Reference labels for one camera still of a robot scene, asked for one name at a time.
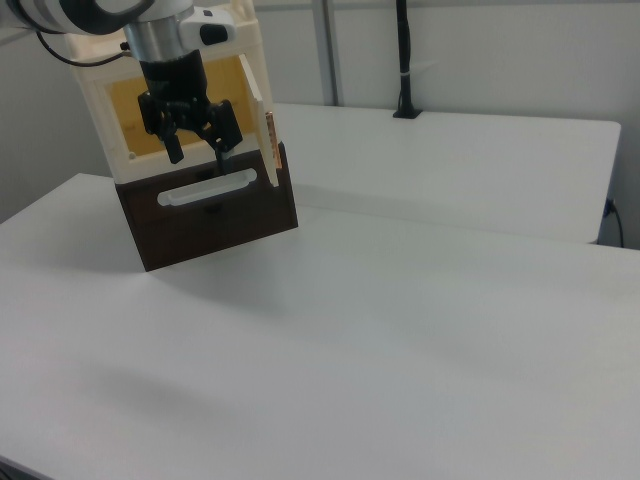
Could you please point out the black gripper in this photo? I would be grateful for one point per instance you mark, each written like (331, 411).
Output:
(175, 80)

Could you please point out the black camera pole with clamp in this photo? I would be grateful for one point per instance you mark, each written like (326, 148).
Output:
(404, 50)

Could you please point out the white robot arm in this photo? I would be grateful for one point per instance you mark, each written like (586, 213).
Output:
(75, 15)

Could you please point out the dark brown wooden drawer box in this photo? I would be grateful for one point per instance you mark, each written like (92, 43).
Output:
(200, 235)

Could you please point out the cream cabinet door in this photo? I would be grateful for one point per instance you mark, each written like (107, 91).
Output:
(261, 125)

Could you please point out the cream plastic cabinet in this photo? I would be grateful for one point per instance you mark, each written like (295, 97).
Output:
(90, 85)

